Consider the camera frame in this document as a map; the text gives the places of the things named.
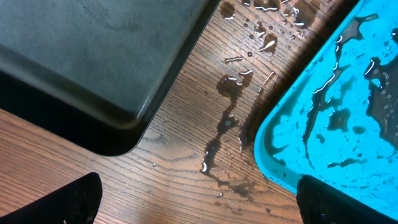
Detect teal plastic serving tray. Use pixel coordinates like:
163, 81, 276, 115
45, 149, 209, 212
254, 0, 397, 219

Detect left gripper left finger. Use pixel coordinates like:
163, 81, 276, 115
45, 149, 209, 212
1, 172, 103, 224

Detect black rectangular water tray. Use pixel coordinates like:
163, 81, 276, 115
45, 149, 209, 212
1, 0, 218, 156

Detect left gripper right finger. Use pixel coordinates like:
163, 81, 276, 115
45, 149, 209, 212
296, 175, 397, 224

